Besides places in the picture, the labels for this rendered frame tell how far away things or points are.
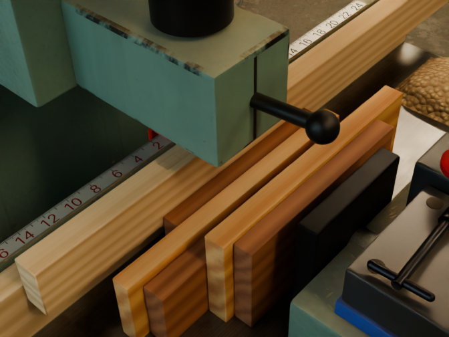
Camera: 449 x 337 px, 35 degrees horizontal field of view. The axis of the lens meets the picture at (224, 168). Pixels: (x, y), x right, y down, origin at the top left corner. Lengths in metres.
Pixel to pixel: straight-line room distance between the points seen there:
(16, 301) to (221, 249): 0.13
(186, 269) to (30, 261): 0.09
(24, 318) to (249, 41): 0.23
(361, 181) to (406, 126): 0.21
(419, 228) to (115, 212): 0.18
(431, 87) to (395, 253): 0.28
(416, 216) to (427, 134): 0.22
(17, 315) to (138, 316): 0.08
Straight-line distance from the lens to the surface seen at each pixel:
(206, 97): 0.40
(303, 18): 2.54
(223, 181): 0.51
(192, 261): 0.45
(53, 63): 0.49
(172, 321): 0.46
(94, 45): 0.47
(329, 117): 0.40
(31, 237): 0.47
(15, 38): 0.47
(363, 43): 0.62
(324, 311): 0.41
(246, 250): 0.42
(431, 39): 2.49
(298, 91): 0.56
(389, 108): 0.54
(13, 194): 0.66
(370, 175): 0.44
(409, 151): 0.61
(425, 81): 0.66
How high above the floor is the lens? 1.29
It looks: 43 degrees down
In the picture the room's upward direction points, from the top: 2 degrees counter-clockwise
